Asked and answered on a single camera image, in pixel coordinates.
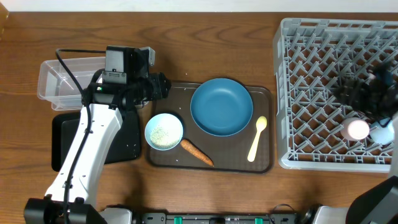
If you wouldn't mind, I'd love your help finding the light blue rice bowl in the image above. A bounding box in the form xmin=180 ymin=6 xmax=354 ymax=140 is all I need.
xmin=144 ymin=113 xmax=183 ymax=151

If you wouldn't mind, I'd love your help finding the dark blue plate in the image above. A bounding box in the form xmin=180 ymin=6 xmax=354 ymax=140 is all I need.
xmin=190 ymin=78 xmax=254 ymax=137

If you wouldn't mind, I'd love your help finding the yellow plastic spoon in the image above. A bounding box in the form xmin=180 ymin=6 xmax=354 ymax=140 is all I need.
xmin=247 ymin=116 xmax=267 ymax=162

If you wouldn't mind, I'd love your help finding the pink and white cup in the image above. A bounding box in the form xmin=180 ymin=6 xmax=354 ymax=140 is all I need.
xmin=340 ymin=117 xmax=370 ymax=141

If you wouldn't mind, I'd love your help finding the light blue cup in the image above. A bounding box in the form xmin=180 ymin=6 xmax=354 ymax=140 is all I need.
xmin=369 ymin=118 xmax=394 ymax=145

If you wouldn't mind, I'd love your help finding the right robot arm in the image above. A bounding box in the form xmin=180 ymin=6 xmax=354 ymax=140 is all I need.
xmin=297 ymin=61 xmax=397 ymax=223

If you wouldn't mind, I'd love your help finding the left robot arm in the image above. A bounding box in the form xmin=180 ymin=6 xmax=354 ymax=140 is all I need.
xmin=24 ymin=45 xmax=171 ymax=223

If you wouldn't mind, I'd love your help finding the grey dishwasher rack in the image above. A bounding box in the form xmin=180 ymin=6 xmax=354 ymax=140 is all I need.
xmin=273 ymin=18 xmax=397 ymax=173

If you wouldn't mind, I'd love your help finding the orange carrot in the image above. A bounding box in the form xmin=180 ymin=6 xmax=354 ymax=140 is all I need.
xmin=180 ymin=139 xmax=214 ymax=167

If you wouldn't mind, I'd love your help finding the black bin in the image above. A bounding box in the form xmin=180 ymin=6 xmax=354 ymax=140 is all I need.
xmin=52 ymin=108 xmax=141 ymax=172

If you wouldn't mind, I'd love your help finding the brown serving tray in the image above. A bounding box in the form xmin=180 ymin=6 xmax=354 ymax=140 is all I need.
xmin=146 ymin=82 xmax=274 ymax=174

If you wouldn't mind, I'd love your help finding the clear plastic bin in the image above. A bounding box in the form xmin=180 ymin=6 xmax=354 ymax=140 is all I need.
xmin=37 ymin=57 xmax=105 ymax=111

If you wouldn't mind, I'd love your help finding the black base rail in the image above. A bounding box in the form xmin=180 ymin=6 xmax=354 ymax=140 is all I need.
xmin=132 ymin=213 xmax=300 ymax=224

